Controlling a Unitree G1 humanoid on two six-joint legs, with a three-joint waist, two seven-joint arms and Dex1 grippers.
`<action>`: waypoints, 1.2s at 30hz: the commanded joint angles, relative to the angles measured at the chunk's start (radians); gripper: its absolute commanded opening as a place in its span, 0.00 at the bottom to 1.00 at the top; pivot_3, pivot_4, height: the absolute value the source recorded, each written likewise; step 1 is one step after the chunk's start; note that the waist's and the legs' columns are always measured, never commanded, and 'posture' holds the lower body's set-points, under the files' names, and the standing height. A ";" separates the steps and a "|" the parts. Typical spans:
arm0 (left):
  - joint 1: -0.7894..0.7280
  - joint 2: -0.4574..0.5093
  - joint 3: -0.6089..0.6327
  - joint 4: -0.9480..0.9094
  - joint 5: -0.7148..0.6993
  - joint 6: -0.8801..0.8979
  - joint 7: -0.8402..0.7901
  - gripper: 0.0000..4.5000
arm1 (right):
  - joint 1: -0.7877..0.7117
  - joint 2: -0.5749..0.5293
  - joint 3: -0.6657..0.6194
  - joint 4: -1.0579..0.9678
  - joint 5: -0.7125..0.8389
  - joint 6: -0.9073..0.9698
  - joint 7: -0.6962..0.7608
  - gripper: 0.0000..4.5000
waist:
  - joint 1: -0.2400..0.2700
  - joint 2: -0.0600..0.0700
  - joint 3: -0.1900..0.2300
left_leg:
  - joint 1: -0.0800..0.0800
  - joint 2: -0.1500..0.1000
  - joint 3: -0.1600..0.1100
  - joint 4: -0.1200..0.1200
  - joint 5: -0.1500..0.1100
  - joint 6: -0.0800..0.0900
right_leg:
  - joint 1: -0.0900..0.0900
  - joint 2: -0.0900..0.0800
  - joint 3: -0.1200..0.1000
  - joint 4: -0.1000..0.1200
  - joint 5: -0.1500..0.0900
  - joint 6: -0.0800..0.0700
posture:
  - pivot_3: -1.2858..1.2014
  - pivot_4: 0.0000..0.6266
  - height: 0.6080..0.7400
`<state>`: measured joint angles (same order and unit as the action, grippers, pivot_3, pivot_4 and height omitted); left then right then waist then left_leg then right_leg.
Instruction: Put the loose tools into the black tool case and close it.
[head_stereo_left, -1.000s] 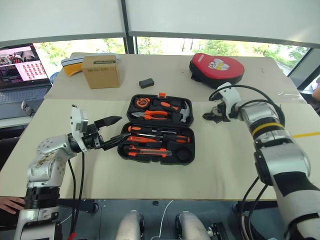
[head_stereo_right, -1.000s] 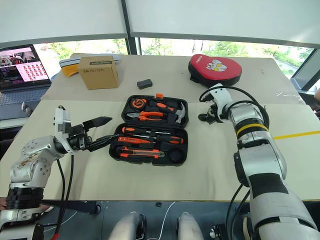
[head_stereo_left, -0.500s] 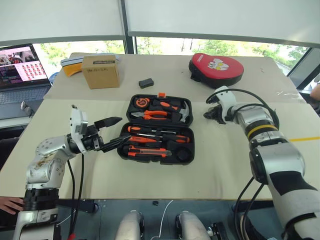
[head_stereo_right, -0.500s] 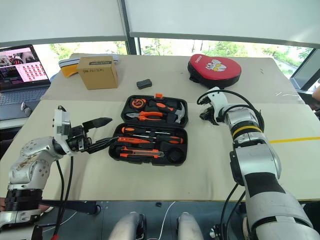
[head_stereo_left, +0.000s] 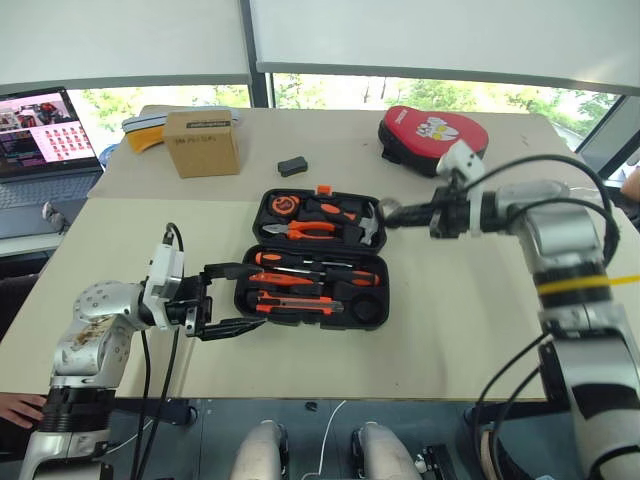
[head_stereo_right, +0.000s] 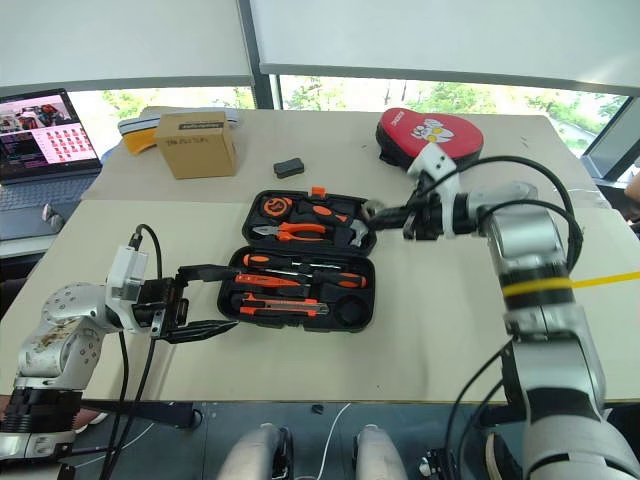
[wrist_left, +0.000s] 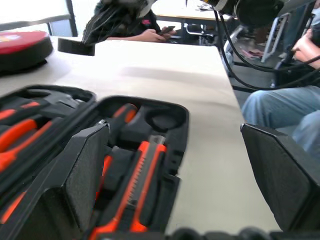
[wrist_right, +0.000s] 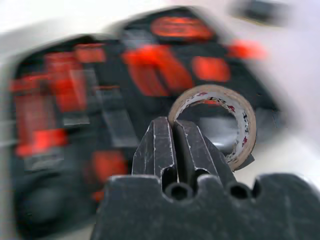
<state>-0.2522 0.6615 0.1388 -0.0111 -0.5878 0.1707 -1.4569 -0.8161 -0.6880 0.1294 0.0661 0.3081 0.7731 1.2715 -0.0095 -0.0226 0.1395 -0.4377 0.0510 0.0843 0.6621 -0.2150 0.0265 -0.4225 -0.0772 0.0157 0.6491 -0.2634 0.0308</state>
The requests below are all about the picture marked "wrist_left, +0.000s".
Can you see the person in blue jeans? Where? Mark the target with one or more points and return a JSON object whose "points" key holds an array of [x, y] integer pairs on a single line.
{"points": [[275, 105]]}

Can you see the short black orange screwdriver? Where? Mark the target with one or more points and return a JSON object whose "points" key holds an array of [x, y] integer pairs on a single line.
{"points": [[128, 114]]}

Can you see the person in black shirt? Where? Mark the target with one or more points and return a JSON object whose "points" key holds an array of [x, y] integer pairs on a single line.
{"points": [[147, 23]]}

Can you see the red black boxing pad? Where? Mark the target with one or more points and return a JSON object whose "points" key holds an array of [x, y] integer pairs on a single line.
{"points": [[22, 47]]}

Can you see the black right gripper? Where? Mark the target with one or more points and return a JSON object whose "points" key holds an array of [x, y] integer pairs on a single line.
{"points": [[120, 6]]}

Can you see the black tool case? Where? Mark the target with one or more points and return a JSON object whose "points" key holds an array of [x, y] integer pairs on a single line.
{"points": [[160, 123]]}

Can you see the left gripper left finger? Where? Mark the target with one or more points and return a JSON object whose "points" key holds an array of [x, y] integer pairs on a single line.
{"points": [[82, 170]]}

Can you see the hand of jeans person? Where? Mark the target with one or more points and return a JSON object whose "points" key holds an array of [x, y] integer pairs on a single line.
{"points": [[303, 48]]}

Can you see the black phone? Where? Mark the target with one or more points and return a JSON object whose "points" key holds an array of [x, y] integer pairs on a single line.
{"points": [[168, 29]]}

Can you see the orange test pen screwdriver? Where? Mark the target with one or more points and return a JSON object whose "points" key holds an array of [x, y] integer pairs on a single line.
{"points": [[108, 163]]}

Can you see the wooden background table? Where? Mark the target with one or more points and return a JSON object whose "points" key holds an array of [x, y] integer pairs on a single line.
{"points": [[180, 13]]}

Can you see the dark window frame post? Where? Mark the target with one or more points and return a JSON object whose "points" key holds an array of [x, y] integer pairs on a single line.
{"points": [[71, 17]]}

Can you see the black metal chair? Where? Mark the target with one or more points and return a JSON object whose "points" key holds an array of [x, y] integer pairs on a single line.
{"points": [[193, 28]]}

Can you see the hand of black shirt person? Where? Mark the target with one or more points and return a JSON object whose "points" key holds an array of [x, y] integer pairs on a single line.
{"points": [[155, 37]]}

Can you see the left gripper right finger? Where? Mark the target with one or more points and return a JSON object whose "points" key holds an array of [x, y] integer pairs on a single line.
{"points": [[285, 180]]}

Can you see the orange black utility knife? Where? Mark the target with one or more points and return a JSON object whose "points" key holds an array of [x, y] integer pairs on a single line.
{"points": [[147, 160]]}

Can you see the black tape roll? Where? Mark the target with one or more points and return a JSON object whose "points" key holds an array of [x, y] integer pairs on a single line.
{"points": [[75, 47]]}

